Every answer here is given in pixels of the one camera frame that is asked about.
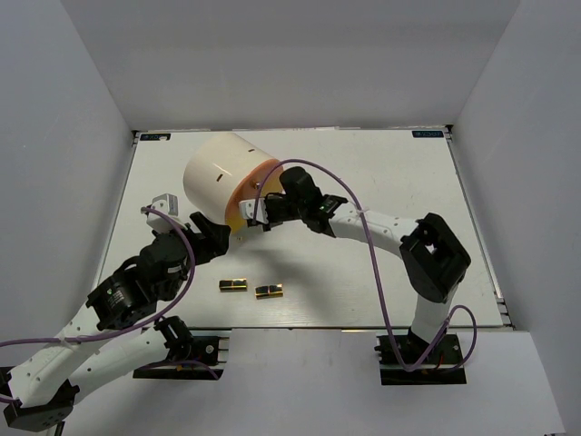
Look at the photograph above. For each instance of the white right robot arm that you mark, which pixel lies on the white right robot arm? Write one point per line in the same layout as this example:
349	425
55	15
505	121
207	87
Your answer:
435	260

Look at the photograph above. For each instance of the left blue table sticker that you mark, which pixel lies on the left blue table sticker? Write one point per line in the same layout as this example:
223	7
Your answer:
155	137

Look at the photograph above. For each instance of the yellow drawer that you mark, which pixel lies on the yellow drawer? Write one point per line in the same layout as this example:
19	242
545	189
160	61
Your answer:
233	218

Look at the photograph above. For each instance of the right blue table sticker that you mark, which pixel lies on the right blue table sticker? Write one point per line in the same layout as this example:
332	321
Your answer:
427	133

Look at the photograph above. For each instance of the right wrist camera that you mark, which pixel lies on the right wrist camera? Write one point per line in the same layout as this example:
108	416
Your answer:
254	212

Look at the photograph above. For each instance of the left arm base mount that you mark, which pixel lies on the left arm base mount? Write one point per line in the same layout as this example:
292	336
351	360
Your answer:
190	354

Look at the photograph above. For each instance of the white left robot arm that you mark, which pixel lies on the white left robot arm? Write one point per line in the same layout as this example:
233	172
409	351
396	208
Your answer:
119	329

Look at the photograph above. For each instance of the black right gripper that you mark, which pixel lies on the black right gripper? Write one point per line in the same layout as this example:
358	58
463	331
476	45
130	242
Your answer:
271	222

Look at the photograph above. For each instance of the blue table sticker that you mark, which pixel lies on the blue table sticker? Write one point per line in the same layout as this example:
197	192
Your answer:
155	137
427	133

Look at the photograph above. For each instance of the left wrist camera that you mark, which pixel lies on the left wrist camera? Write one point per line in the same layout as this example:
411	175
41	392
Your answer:
163	211

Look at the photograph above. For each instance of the orange top drawer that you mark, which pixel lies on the orange top drawer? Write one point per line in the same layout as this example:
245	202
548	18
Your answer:
264	176

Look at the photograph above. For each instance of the black gold lipstick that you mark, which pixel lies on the black gold lipstick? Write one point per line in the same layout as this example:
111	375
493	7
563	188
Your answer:
233	285
268	291

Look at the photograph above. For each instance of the cream cylindrical drawer organizer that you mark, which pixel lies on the cream cylindrical drawer organizer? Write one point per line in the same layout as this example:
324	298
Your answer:
211	174

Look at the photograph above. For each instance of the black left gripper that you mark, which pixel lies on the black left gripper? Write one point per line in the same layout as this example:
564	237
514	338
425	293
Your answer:
217	239

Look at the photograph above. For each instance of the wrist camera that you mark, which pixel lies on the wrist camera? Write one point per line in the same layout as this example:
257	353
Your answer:
163	211
254	212

